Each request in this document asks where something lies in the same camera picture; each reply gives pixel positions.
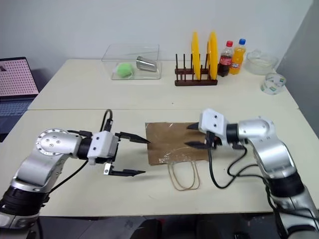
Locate brown paper bag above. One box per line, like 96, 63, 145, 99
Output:
145, 121, 210, 192

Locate stainless steel cup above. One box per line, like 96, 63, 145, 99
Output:
135, 55, 159, 73

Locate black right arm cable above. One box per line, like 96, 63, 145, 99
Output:
205, 131, 250, 189

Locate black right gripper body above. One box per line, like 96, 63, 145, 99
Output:
204, 131, 224, 150

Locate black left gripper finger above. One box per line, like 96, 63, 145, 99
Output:
109, 169, 147, 178
119, 131, 152, 145

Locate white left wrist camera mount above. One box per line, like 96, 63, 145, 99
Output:
88, 131, 118, 166

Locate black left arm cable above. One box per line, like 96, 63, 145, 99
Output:
47, 109, 115, 198

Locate clear plastic bowl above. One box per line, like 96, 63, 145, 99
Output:
246, 48, 279, 75

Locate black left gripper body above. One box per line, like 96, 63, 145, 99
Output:
103, 132, 123, 177

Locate clear plastic storage box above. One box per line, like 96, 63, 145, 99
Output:
101, 43, 163, 81

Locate open laptop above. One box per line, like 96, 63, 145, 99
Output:
0, 56, 40, 143

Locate orange soda bottle blue cap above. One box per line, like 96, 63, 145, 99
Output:
229, 38, 248, 76

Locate green fuzzy ball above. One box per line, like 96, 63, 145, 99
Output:
116, 62, 135, 79

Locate cola bottle with red cap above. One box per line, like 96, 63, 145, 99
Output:
218, 40, 234, 78

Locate dark wooden dish rack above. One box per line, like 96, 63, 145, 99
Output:
174, 52, 218, 87

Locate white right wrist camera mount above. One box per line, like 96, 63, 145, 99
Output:
198, 108, 230, 145

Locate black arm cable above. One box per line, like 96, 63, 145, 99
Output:
205, 131, 250, 189
47, 109, 115, 198

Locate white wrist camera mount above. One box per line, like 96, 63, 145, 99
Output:
88, 131, 118, 166
198, 108, 230, 145

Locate roll of clear tape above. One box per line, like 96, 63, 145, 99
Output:
260, 72, 288, 96

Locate yellow plate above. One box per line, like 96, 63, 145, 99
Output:
191, 30, 202, 81
207, 30, 219, 81

